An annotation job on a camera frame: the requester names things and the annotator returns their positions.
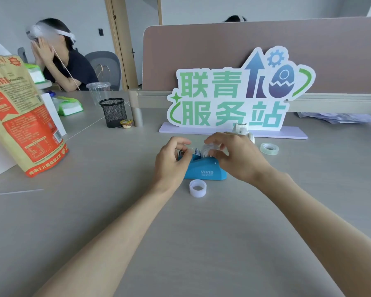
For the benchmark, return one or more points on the person's right hand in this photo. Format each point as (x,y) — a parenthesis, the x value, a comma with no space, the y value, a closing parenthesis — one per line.
(244,160)

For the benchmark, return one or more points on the person's left hand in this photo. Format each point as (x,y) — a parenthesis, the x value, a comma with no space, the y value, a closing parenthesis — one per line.
(167,167)

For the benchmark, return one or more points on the person's left thumb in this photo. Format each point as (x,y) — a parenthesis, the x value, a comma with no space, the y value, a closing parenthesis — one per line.
(187,158)

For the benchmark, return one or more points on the person's right thumb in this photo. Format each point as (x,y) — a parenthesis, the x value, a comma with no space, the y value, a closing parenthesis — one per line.
(220,157)

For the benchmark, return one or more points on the clear tape roll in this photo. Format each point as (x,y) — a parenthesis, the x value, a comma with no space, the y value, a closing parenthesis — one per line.
(269,149)
(207,149)

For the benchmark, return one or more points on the blue tape dispenser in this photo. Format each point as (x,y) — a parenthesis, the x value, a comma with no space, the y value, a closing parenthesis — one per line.
(204,170)

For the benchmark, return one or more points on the person's left forearm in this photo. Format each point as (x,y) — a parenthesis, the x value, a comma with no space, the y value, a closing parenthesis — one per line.
(111,244)

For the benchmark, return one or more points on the person's right forearm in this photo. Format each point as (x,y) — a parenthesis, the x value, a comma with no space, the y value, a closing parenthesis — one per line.
(321,231)

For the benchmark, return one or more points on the small white tape dispenser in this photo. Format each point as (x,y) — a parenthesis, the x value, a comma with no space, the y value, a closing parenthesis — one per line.
(242,129)

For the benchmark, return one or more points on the green and white standing sign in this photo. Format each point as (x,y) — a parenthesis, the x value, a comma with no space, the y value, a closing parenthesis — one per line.
(235,98)

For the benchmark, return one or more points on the small jelly cup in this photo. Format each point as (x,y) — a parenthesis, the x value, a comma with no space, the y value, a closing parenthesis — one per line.
(126,123)

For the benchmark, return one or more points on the black mesh pen holder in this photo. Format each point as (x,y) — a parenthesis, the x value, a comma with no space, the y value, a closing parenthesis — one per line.
(113,114)

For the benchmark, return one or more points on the brown desk divider panel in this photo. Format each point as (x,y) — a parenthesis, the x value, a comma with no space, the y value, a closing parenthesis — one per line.
(222,52)

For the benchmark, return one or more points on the clear plastic cup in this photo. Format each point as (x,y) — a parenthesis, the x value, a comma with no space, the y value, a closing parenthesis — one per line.
(98,92)

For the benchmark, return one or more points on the grey office chair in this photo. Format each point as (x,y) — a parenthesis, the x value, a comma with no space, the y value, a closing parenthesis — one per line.
(106,66)

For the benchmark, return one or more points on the pile of white papers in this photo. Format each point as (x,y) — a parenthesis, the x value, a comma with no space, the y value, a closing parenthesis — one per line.
(340,117)

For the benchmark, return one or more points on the green wet wipes pack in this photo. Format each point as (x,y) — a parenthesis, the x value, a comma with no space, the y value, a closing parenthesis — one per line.
(68,107)

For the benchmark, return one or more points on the kraft and red snack bag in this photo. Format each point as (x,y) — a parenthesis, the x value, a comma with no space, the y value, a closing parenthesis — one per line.
(21,120)

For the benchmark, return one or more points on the white headset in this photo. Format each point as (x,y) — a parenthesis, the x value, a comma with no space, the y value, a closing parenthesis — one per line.
(65,34)

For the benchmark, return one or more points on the metal divider post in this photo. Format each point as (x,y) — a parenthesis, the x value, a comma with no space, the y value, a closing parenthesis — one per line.
(138,117)

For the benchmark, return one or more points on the wooden door frame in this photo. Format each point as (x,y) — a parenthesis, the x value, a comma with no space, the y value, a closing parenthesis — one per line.
(123,43)

